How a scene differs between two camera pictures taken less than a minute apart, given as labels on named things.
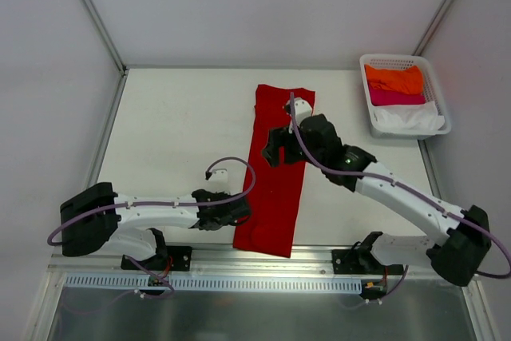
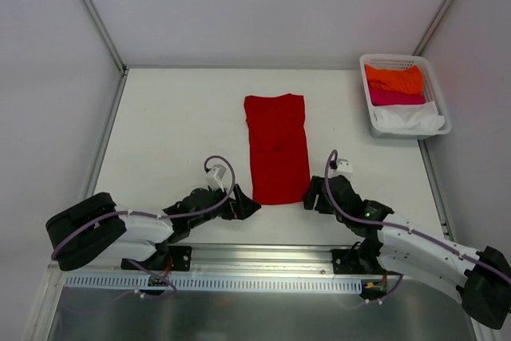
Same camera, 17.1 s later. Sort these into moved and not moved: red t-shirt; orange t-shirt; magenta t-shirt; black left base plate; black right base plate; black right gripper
Moved: black right gripper; red t-shirt
Not moved: black left base plate; black right base plate; magenta t-shirt; orange t-shirt
